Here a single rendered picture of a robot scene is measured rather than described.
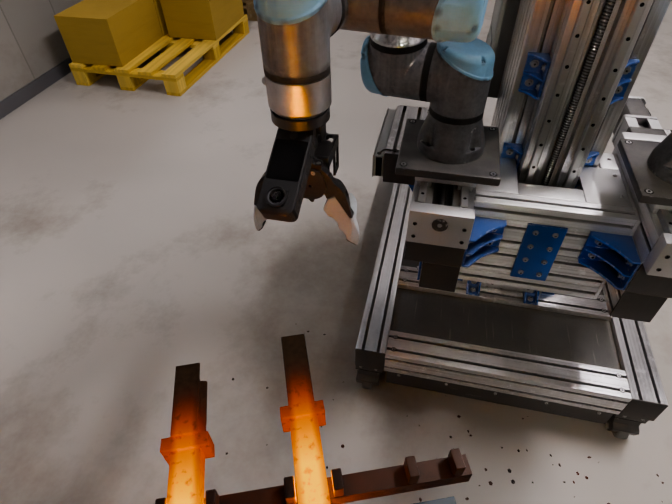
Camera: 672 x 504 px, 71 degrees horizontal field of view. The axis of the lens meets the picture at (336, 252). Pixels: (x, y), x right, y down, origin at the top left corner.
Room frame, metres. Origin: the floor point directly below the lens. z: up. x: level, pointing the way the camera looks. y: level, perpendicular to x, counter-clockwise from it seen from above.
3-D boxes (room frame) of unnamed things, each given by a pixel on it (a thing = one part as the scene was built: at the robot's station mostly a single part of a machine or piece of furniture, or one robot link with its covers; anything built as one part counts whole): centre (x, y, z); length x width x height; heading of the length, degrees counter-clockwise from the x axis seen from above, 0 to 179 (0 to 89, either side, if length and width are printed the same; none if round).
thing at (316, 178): (0.53, 0.04, 1.07); 0.09 x 0.08 x 0.12; 166
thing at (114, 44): (3.60, 1.22, 0.22); 1.21 x 0.83 x 0.44; 166
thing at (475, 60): (0.94, -0.26, 0.98); 0.13 x 0.12 x 0.14; 69
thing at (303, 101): (0.52, 0.04, 1.15); 0.08 x 0.08 x 0.05
